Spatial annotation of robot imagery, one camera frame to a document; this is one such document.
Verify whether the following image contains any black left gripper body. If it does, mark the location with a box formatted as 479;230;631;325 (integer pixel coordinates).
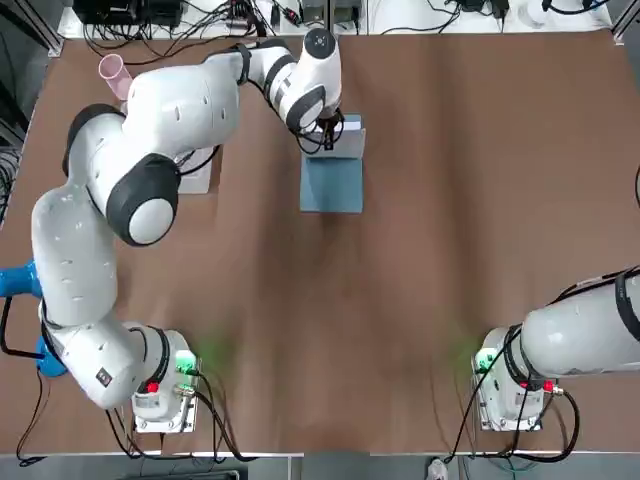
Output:
319;110;346;134

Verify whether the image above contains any white A4 paper sheet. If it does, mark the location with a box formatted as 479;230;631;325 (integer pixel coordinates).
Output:
304;113;368;160

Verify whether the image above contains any blue A4 clipboard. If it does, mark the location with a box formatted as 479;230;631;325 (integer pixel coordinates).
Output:
299;113;368;215

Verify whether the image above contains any clear plastic bin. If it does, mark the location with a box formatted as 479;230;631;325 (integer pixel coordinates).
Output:
119;99;221;196

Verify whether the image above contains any pink translucent cup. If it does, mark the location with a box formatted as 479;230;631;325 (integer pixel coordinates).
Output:
98;53;135;101

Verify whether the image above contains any black equipment box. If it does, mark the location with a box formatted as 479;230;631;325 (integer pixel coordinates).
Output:
73;0;182;25

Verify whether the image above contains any black cable bundle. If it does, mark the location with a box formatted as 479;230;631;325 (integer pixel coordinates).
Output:
214;0;301;37

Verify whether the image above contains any black base cable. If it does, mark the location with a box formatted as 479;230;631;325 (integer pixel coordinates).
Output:
442;324;506;467
192;367;261;461

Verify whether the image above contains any green cable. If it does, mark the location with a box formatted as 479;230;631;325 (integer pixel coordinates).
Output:
492;457;540;475

